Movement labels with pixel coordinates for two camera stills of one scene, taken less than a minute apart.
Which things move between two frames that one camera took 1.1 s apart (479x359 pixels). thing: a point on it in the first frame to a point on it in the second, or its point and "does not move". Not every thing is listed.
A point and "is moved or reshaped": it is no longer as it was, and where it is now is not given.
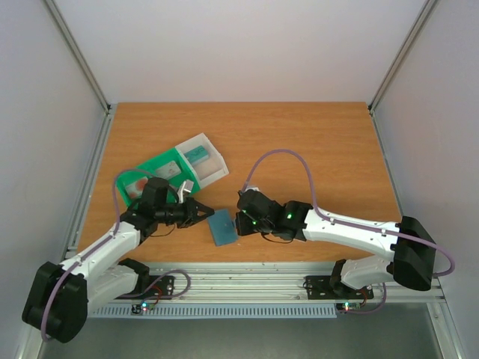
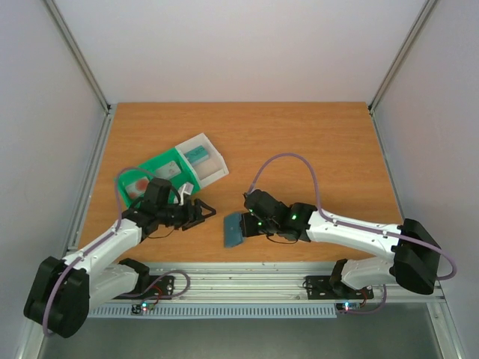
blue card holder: x=223 y=228 is moved or reshaped
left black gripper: x=191 y=215 does not move
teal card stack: x=197 y=155 does not move
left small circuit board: x=138 y=309 does not move
